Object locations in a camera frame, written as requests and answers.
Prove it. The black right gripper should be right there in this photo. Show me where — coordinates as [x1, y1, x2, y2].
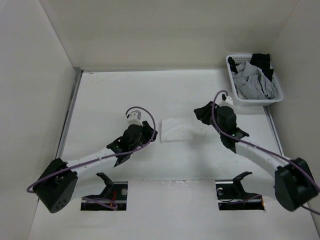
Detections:
[193, 101, 225, 136]

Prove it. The white tank top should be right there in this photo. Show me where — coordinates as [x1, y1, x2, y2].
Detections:
[159, 118, 195, 143]

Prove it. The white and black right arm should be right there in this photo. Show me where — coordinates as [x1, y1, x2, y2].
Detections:
[193, 101, 320, 212]

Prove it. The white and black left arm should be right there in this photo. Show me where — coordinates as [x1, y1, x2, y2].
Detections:
[27, 121, 158, 214]

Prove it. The grey tank top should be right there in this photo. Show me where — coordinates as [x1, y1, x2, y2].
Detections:
[231, 61, 277, 100]

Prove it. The black tank top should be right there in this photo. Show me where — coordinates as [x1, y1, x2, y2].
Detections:
[250, 53, 274, 81]

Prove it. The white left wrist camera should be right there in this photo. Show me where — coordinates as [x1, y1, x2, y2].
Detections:
[126, 110, 142, 126]

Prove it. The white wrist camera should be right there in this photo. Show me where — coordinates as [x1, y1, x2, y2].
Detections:
[220, 94, 234, 107]
[126, 110, 142, 126]

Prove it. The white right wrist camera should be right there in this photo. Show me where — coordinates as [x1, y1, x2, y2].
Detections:
[220, 94, 234, 107]

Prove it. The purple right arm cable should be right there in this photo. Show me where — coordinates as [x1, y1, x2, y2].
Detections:
[211, 90, 320, 216]

